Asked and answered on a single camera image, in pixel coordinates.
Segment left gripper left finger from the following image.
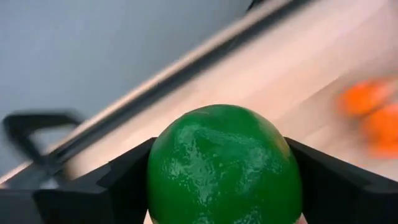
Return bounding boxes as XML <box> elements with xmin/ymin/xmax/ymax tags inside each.
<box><xmin>32</xmin><ymin>137</ymin><xmax>156</xmax><ymax>224</ymax></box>

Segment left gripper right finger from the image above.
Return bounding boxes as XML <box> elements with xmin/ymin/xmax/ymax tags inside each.
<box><xmin>284</xmin><ymin>137</ymin><xmax>398</xmax><ymax>224</ymax></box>

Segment orange tangerines with leaf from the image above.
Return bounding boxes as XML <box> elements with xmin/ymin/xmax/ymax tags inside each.
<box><xmin>337</xmin><ymin>77</ymin><xmax>398</xmax><ymax>159</ymax></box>

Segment green lime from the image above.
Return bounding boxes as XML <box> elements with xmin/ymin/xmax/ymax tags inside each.
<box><xmin>146</xmin><ymin>104</ymin><xmax>303</xmax><ymax>224</ymax></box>

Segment black aluminium table frame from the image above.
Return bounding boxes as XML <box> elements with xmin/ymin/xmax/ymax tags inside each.
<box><xmin>0</xmin><ymin>0</ymin><xmax>315</xmax><ymax>190</ymax></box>

